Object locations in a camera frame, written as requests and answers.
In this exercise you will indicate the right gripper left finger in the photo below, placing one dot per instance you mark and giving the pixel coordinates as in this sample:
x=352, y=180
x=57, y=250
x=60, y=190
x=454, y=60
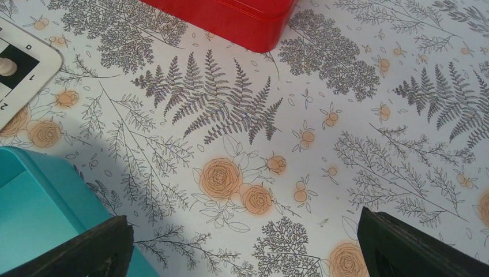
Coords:
x=104, y=250

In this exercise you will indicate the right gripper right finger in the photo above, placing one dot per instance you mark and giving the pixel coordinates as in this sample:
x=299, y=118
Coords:
x=391, y=247

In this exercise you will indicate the teal tray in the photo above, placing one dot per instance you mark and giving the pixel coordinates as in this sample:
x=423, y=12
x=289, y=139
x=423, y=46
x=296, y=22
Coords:
x=45, y=203

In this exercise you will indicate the floral patterned mat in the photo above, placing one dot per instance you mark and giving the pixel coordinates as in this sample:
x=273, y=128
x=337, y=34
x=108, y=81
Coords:
x=230, y=162

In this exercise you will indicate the black white chessboard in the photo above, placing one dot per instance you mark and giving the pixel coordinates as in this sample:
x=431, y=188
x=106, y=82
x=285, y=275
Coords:
x=37, y=63

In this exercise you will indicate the red square box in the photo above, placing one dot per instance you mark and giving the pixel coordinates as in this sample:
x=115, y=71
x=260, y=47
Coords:
x=256, y=25

